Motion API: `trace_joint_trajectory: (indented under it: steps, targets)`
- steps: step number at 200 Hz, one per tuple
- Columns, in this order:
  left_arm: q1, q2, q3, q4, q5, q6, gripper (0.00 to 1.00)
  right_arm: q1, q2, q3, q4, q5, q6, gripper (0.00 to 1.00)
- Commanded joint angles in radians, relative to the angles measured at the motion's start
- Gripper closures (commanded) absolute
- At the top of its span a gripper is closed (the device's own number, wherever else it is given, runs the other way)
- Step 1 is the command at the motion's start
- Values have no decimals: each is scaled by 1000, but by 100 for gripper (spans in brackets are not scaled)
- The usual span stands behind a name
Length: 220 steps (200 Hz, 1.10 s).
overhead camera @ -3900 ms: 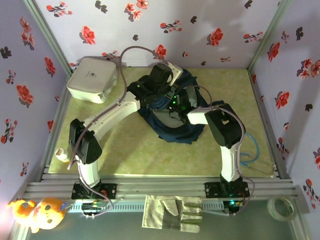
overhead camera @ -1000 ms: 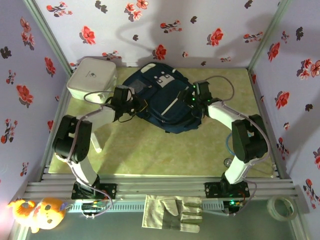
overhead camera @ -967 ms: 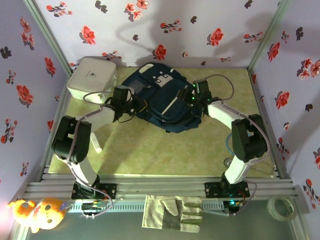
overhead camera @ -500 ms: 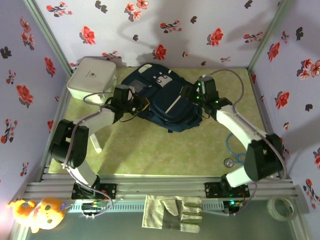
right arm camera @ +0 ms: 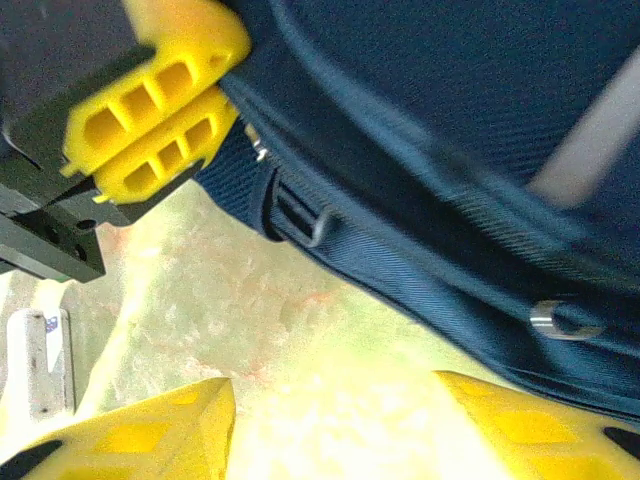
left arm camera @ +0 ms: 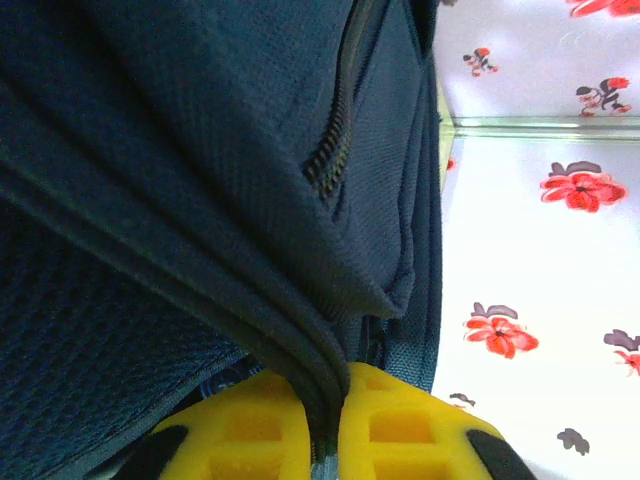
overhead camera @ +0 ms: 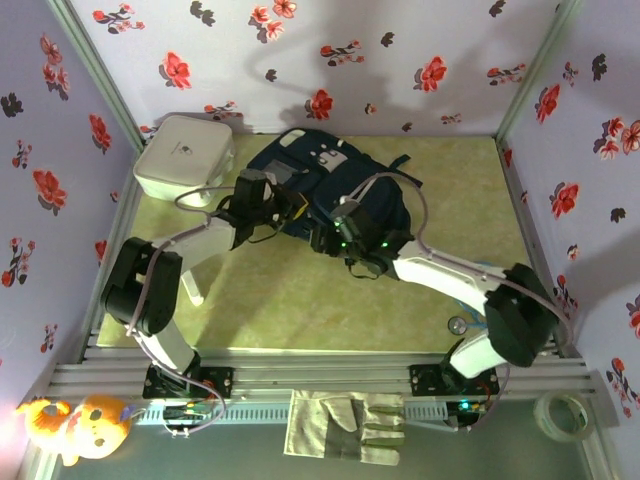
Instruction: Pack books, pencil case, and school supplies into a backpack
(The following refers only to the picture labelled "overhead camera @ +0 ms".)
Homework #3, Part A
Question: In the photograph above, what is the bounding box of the grey work glove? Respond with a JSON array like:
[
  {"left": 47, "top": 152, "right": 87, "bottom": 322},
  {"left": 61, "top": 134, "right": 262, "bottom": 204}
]
[{"left": 283, "top": 389, "right": 406, "bottom": 467}]

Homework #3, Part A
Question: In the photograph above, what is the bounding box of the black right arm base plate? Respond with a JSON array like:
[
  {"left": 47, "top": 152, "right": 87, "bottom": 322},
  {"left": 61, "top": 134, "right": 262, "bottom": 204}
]
[{"left": 408, "top": 363, "right": 501, "bottom": 399}]

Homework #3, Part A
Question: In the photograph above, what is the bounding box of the clear tape roll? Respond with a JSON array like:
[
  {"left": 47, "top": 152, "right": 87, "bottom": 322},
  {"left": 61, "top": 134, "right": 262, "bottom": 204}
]
[{"left": 532, "top": 390, "right": 596, "bottom": 444}]

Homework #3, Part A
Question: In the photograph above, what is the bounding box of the small white plastic object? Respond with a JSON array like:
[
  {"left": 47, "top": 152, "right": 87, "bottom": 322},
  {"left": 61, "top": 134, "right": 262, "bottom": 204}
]
[{"left": 179, "top": 269, "right": 206, "bottom": 307}]

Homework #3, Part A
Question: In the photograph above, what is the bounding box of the navy blue backpack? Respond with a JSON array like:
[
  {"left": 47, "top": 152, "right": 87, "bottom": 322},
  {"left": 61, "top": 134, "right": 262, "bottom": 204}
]
[{"left": 247, "top": 127, "right": 424, "bottom": 246}]

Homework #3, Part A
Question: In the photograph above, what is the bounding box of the aluminium side rail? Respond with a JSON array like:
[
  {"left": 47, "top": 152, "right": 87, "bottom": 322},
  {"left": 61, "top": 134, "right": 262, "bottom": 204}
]
[
  {"left": 77, "top": 144, "right": 146, "bottom": 364},
  {"left": 497, "top": 139, "right": 584, "bottom": 359}
]

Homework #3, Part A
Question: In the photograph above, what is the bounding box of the aluminium frame post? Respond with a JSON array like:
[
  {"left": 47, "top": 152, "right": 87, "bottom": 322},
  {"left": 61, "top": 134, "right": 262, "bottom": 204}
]
[
  {"left": 44, "top": 0, "right": 146, "bottom": 151},
  {"left": 494, "top": 0, "right": 586, "bottom": 144}
]

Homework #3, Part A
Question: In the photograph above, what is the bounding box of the grey right arm cable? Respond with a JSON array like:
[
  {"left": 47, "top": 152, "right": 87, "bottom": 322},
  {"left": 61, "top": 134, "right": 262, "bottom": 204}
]
[{"left": 342, "top": 171, "right": 574, "bottom": 351}]

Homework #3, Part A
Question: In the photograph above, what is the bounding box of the white zippered storage case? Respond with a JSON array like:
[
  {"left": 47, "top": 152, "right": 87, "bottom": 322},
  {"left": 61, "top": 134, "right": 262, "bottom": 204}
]
[{"left": 132, "top": 115, "right": 237, "bottom": 207}]

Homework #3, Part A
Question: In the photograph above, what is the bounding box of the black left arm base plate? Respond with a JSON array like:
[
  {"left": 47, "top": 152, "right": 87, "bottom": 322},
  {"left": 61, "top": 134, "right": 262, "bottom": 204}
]
[{"left": 142, "top": 364, "right": 235, "bottom": 400}]

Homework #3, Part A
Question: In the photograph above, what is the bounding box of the green circuit board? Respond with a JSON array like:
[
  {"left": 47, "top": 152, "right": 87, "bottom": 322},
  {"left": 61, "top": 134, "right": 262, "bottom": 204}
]
[
  {"left": 162, "top": 404, "right": 216, "bottom": 436},
  {"left": 447, "top": 399, "right": 494, "bottom": 431}
]

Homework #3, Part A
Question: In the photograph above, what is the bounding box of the orange plush toy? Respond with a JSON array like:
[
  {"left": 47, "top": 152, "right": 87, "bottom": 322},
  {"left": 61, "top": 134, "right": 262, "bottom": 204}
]
[{"left": 14, "top": 394, "right": 134, "bottom": 469}]

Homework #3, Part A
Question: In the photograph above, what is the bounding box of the white slotted cable duct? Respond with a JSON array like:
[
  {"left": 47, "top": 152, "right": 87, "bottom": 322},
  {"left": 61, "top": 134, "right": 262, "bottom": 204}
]
[{"left": 134, "top": 402, "right": 451, "bottom": 426}]

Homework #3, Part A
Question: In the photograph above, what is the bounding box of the blue stethoscope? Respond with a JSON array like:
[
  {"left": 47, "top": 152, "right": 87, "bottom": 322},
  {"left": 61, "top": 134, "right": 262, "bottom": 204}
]
[{"left": 446, "top": 257, "right": 494, "bottom": 337}]

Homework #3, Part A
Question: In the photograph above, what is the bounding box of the aluminium frame rail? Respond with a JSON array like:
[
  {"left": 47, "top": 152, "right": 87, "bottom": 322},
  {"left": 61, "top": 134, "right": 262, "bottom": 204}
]
[{"left": 47, "top": 347, "right": 609, "bottom": 401}]

